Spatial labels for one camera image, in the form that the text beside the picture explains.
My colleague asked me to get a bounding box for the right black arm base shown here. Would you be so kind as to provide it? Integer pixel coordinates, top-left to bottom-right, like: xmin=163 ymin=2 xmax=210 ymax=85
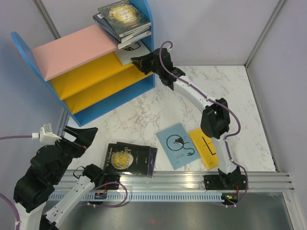
xmin=203 ymin=166 xmax=247 ymax=190

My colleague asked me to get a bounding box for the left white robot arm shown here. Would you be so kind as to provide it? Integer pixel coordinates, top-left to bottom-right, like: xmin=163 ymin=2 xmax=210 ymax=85
xmin=13 ymin=126 xmax=105 ymax=230

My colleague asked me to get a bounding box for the dark purple book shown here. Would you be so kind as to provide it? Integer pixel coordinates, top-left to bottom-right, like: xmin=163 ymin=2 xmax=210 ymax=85
xmin=147 ymin=147 xmax=157 ymax=178

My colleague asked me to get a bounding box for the black Moon and Sixpence book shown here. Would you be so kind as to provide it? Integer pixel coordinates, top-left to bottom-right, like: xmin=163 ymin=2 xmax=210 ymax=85
xmin=104 ymin=143 xmax=151 ymax=176

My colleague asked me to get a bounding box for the white slotted cable duct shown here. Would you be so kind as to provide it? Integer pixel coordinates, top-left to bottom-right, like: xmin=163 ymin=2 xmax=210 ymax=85
xmin=47 ymin=191 xmax=240 ymax=203

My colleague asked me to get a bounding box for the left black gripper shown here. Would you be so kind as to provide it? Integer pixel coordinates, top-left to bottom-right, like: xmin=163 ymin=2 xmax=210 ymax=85
xmin=52 ymin=125 xmax=98 ymax=182

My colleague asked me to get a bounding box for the teal ocean cover book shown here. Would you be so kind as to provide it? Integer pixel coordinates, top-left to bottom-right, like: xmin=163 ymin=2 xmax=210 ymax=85
xmin=118 ymin=36 xmax=147 ymax=49

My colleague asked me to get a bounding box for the yellow letter L book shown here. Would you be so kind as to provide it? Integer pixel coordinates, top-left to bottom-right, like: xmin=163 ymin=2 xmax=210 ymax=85
xmin=189 ymin=128 xmax=219 ymax=170

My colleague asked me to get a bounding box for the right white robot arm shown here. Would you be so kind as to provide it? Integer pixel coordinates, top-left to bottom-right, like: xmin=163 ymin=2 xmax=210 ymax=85
xmin=131 ymin=48 xmax=248 ymax=190

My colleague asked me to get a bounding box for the aluminium mounting rail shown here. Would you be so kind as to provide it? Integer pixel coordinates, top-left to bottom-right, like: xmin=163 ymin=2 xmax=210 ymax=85
xmin=47 ymin=171 xmax=295 ymax=192

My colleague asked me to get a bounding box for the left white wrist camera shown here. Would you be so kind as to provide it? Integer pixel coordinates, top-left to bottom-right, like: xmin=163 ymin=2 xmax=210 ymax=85
xmin=32 ymin=123 xmax=61 ymax=145

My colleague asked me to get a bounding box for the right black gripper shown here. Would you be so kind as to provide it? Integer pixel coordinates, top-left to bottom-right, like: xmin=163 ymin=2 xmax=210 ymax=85
xmin=131 ymin=52 xmax=162 ymax=75

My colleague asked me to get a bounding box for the light blue fish book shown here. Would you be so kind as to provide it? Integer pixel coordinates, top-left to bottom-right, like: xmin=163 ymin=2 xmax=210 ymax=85
xmin=156 ymin=123 xmax=200 ymax=170

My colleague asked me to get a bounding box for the blue pink yellow bookshelf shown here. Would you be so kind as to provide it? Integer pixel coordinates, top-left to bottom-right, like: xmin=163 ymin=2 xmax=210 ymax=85
xmin=11 ymin=0 xmax=156 ymax=127

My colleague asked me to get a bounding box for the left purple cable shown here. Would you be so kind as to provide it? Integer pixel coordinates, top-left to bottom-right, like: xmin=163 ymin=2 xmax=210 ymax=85
xmin=0 ymin=135 xmax=33 ymax=230

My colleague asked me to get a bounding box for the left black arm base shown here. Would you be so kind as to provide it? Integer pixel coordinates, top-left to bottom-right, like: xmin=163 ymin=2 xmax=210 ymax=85
xmin=72 ymin=164 xmax=120 ymax=191

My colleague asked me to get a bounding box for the grey letter G book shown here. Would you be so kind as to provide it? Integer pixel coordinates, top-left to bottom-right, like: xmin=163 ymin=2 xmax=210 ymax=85
xmin=114 ymin=40 xmax=150 ymax=66

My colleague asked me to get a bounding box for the green Alice Wonderland book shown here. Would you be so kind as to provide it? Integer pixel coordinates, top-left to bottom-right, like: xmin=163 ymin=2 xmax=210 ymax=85
xmin=98 ymin=0 xmax=152 ymax=37

